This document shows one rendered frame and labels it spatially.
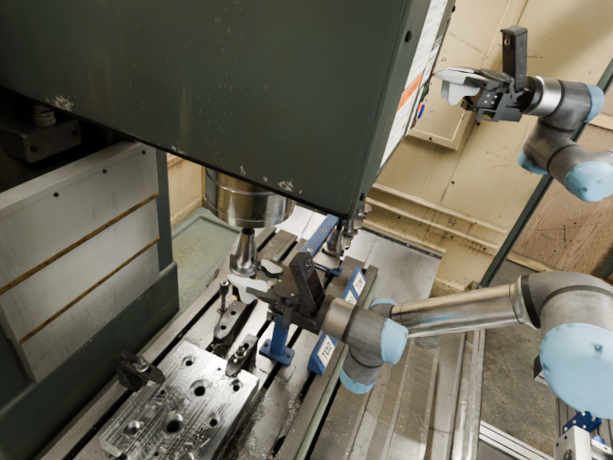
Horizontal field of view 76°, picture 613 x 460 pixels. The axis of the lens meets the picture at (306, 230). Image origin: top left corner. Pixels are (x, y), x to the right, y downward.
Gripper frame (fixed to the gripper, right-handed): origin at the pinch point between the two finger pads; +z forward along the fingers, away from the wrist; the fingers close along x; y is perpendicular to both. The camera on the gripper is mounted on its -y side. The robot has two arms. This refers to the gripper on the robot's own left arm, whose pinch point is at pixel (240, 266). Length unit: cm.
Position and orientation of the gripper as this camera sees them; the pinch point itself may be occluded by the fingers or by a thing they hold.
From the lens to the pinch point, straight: 82.0
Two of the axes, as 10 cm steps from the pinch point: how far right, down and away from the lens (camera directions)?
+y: -1.6, 7.9, 5.9
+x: 4.0, -5.0, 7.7
